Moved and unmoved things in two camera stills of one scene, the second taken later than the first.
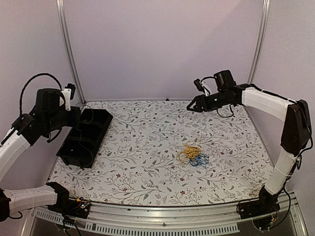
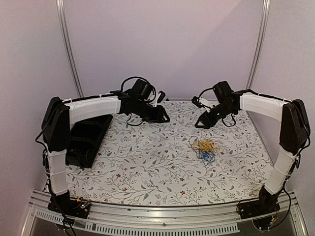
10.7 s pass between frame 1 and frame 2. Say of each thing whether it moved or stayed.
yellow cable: moved
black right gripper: moved
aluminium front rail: stayed
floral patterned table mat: stayed
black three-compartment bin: stayed
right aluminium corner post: stayed
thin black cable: moved
